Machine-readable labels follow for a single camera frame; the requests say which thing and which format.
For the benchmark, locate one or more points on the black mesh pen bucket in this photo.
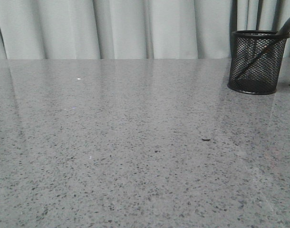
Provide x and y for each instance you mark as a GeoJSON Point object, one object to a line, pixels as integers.
{"type": "Point", "coordinates": [256, 61]}

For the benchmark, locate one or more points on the grey and orange scissors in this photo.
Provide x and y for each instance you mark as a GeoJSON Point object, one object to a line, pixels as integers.
{"type": "Point", "coordinates": [285, 30]}

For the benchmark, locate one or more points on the grey curtain backdrop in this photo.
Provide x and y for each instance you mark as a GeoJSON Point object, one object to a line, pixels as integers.
{"type": "Point", "coordinates": [131, 29]}

